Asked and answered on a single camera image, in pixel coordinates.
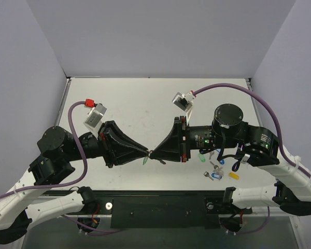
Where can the silver key cluster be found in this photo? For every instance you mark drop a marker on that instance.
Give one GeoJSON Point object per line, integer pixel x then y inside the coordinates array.
{"type": "Point", "coordinates": [217, 169]}

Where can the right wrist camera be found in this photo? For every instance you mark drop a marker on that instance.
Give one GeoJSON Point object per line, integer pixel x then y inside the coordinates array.
{"type": "Point", "coordinates": [185, 103]}

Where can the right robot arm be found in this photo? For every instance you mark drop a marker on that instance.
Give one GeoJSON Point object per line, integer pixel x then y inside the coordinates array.
{"type": "Point", "coordinates": [256, 146]}

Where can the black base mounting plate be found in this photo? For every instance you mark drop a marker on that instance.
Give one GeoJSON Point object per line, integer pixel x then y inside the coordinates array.
{"type": "Point", "coordinates": [165, 209]}

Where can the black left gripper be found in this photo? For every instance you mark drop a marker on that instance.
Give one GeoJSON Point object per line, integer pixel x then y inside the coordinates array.
{"type": "Point", "coordinates": [105, 146]}

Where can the blue tag key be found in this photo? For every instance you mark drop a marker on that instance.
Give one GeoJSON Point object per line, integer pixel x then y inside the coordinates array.
{"type": "Point", "coordinates": [213, 175]}

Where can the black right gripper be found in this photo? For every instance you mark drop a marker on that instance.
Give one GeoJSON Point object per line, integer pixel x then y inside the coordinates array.
{"type": "Point", "coordinates": [183, 138]}

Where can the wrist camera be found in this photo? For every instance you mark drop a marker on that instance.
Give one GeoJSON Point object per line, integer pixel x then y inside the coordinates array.
{"type": "Point", "coordinates": [185, 103]}
{"type": "Point", "coordinates": [93, 120]}

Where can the yellow key tag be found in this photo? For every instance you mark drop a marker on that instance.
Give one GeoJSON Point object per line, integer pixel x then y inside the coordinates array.
{"type": "Point", "coordinates": [234, 176]}

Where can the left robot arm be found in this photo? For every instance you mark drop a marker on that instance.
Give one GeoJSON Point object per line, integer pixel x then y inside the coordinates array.
{"type": "Point", "coordinates": [62, 162]}

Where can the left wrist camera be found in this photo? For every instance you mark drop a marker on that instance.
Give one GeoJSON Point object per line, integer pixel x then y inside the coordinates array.
{"type": "Point", "coordinates": [93, 120]}

